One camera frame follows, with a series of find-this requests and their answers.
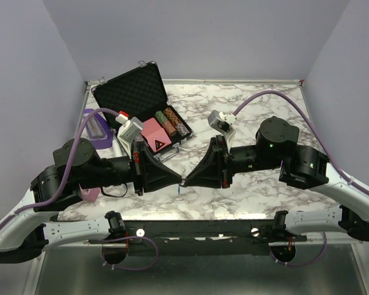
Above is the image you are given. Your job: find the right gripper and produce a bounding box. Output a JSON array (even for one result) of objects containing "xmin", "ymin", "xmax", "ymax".
[{"xmin": 184, "ymin": 135, "xmax": 282, "ymax": 189}]

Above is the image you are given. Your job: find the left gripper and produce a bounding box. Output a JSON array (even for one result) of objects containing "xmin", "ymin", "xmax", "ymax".
[{"xmin": 80, "ymin": 141, "xmax": 184, "ymax": 196}]

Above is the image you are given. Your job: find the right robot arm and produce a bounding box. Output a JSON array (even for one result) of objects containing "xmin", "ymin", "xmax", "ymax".
[{"xmin": 182, "ymin": 111, "xmax": 369, "ymax": 242}]

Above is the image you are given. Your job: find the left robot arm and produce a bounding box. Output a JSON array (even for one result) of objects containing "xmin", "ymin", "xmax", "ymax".
[{"xmin": 0, "ymin": 138, "xmax": 182, "ymax": 264}]

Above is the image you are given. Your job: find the pink playing card deck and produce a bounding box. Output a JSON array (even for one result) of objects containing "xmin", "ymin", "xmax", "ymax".
[{"xmin": 141, "ymin": 118, "xmax": 172, "ymax": 152}]

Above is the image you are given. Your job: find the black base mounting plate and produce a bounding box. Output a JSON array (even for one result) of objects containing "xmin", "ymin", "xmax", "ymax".
[{"xmin": 89, "ymin": 219, "xmax": 308, "ymax": 256}]

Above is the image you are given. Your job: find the pink box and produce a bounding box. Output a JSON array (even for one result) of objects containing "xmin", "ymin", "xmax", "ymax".
[{"xmin": 80, "ymin": 188, "xmax": 100, "ymax": 202}]

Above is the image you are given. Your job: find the purple metronome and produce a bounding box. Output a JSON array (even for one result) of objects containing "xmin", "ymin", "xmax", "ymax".
[{"xmin": 85, "ymin": 113, "xmax": 113, "ymax": 150}]

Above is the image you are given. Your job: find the black poker chip case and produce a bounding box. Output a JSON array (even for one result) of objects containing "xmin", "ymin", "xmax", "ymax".
[{"xmin": 91, "ymin": 61, "xmax": 194, "ymax": 155}]

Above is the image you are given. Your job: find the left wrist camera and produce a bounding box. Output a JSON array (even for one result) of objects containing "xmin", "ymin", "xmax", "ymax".
[{"xmin": 116, "ymin": 114, "xmax": 144, "ymax": 156}]

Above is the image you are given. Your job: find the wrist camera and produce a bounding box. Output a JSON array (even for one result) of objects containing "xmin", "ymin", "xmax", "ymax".
[
  {"xmin": 207, "ymin": 110, "xmax": 237, "ymax": 135},
  {"xmin": 116, "ymin": 114, "xmax": 144, "ymax": 156}
]

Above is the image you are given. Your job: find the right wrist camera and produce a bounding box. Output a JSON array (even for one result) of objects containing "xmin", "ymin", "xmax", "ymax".
[{"xmin": 207, "ymin": 110, "xmax": 237, "ymax": 135}]

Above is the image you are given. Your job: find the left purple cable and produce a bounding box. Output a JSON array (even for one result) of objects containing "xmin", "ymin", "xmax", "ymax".
[{"xmin": 0, "ymin": 108, "xmax": 129, "ymax": 243}]

